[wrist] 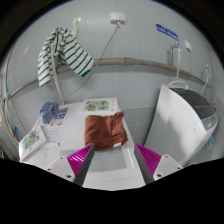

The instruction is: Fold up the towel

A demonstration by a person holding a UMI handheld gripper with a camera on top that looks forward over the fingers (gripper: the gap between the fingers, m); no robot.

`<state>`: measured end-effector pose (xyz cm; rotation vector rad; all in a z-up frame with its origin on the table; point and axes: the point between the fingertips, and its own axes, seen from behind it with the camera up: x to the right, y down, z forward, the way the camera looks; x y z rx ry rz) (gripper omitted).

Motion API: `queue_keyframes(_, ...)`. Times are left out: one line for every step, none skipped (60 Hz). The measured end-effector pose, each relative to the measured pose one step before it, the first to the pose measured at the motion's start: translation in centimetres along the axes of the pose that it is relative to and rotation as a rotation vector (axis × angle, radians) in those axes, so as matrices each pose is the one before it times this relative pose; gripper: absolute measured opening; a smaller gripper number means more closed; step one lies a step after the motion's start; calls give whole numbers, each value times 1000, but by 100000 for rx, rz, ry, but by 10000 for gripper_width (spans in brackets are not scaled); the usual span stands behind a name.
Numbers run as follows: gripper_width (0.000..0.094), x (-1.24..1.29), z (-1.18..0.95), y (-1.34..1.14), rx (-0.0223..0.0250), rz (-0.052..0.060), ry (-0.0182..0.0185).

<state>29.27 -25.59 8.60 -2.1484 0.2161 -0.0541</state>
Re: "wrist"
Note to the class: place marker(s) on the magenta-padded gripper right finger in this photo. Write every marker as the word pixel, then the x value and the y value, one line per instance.
pixel 150 161

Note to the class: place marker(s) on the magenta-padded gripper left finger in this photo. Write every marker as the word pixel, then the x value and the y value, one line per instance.
pixel 80 161

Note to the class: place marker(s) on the brown towel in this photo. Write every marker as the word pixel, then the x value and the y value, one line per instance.
pixel 103 131

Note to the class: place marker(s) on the grey printed sheet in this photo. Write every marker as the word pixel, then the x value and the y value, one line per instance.
pixel 106 160

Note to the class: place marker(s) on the white printed paper sheet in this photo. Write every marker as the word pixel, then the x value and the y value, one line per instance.
pixel 53 131

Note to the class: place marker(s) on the white washing machine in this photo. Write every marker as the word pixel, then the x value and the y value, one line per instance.
pixel 176 123

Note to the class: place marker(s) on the colourful glossy leaflet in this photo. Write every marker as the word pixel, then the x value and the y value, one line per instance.
pixel 61 116

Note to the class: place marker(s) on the large plant picture booklet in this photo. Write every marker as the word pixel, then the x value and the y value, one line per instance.
pixel 31 140

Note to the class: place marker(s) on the small plant picture booklet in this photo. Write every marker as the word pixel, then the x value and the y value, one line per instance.
pixel 96 105

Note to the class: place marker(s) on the crumpled blue-grey cloth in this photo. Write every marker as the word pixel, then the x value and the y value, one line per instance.
pixel 49 111

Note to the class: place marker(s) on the white upright pipe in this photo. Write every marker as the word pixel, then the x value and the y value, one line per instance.
pixel 57 83

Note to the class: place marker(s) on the green striped white garment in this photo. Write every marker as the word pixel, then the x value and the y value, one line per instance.
pixel 71 53

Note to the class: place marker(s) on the grey wall pipe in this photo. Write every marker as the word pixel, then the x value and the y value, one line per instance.
pixel 133 61

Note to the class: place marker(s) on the small white wall box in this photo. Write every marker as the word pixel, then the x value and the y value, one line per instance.
pixel 188 46

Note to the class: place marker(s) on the small beige wall sticker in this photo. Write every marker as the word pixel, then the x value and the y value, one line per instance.
pixel 26 49

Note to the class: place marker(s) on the blue wall sign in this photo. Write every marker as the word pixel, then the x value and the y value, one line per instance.
pixel 166 32

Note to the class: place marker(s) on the white wall socket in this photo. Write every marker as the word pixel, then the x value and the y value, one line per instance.
pixel 117 17

